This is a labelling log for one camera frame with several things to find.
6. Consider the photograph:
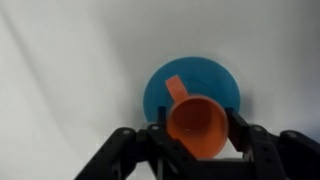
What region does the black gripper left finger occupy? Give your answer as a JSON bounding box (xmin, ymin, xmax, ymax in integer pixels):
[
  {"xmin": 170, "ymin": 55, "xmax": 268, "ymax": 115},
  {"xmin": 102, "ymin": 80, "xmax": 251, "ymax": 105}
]
[{"xmin": 74, "ymin": 105, "xmax": 201, "ymax": 180}]

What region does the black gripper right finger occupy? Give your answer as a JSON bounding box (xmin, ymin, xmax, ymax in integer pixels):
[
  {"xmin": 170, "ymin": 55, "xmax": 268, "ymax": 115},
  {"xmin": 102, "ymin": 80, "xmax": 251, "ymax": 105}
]
[{"xmin": 224, "ymin": 107, "xmax": 320, "ymax": 180}]

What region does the orange toy mug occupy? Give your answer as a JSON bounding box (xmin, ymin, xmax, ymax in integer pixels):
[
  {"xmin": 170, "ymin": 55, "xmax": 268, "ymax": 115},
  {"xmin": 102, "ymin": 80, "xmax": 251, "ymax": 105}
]
[{"xmin": 165, "ymin": 74, "xmax": 230, "ymax": 159}]

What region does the blue toy saucer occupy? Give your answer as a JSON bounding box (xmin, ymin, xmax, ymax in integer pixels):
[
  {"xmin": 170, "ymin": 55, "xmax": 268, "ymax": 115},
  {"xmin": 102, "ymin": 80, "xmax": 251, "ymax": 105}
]
[{"xmin": 143, "ymin": 56, "xmax": 242, "ymax": 123}]

